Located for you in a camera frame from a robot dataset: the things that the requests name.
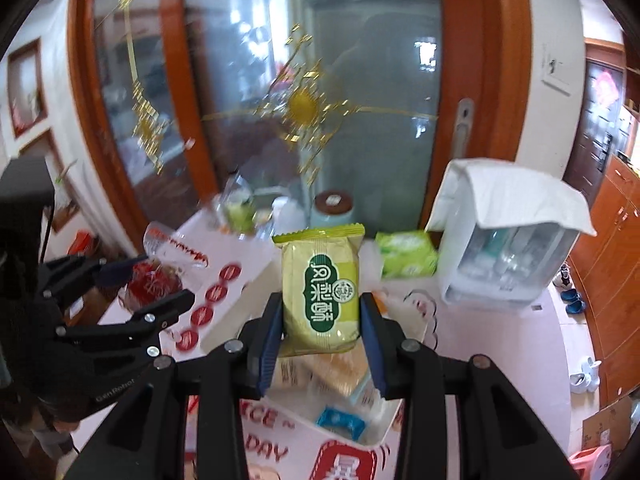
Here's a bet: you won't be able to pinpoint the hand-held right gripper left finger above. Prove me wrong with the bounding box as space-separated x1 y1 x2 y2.
65 291 284 480

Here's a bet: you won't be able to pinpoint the orange packet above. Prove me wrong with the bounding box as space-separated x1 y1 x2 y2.
67 230 103 257

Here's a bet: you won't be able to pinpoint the silver door handle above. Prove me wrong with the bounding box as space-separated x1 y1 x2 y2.
451 98 475 161

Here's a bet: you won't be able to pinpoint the blue slippers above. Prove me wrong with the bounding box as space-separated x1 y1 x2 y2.
560 285 587 316

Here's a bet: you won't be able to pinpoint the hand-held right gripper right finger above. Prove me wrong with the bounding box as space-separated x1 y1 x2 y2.
359 291 581 480

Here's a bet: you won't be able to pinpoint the clear red printed snack packet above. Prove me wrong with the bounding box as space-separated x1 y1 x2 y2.
125 222 211 313

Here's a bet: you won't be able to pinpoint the pink plastic stool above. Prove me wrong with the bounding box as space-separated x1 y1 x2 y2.
569 444 613 478

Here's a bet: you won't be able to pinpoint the wooden picture frame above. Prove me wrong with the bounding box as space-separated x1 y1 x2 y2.
20 130 81 233
7 40 48 138

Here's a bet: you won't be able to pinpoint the yellow green snack packet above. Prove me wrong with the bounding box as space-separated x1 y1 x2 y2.
271 223 366 358

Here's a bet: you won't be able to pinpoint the white slippers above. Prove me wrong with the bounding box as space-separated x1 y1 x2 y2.
570 356 603 393

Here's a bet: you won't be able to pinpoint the white wall switch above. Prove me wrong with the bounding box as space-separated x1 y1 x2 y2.
542 42 576 97

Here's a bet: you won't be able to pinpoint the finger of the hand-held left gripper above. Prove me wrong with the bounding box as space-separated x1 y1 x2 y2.
54 289 197 361
40 254 152 308

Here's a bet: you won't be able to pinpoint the green tissue pack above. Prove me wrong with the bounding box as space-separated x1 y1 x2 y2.
375 230 440 280

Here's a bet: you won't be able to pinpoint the beige snack packet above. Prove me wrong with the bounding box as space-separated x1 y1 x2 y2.
277 347 373 401

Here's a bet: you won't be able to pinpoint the white countertop appliance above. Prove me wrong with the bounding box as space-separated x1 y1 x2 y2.
440 160 581 313

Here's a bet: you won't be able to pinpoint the white cloth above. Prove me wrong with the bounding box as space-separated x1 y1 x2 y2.
425 158 597 237

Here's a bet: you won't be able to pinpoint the glass door with gold ornament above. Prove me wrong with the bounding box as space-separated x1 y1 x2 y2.
67 0 221 256
165 0 533 233

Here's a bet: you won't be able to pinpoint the wooden cabinet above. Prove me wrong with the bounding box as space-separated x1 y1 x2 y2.
565 35 640 411

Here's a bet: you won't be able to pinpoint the cardboard box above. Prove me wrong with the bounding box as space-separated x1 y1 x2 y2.
581 395 633 453

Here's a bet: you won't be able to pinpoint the white plastic tray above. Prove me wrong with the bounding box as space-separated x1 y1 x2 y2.
200 255 436 448

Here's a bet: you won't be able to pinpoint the blue foil snack packet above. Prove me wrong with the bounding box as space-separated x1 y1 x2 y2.
316 406 368 442

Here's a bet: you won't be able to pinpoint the teal canister with brown lid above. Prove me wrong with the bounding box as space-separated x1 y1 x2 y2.
310 190 356 231

